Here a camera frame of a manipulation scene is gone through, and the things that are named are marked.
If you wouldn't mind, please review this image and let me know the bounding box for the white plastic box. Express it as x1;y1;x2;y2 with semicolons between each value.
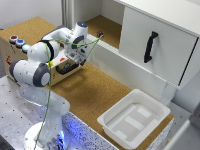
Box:
96;88;172;150

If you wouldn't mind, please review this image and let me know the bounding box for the wooden drawer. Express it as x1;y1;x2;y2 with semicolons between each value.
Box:
47;55;87;86

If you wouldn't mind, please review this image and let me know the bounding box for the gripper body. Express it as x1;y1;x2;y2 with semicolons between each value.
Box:
63;41;89;67

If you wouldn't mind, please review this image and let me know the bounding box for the green cable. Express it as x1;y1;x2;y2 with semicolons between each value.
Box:
33;34;105;150

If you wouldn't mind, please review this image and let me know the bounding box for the white sliding door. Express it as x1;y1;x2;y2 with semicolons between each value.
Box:
117;5;200;87

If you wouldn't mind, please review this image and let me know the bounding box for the red button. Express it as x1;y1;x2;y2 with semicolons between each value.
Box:
9;34;19;44

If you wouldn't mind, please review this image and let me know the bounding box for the white cabinet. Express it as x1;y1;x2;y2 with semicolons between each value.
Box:
71;0;200;107

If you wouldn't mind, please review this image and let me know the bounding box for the blue button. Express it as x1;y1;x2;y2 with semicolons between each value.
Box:
15;38;26;49

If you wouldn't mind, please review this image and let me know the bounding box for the black drawer handle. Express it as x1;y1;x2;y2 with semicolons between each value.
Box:
55;62;81;75

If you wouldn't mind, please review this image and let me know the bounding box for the black door handle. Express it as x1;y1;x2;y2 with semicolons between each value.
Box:
143;31;160;64

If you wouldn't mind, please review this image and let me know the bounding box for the green button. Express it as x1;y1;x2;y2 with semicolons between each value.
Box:
21;43;32;54

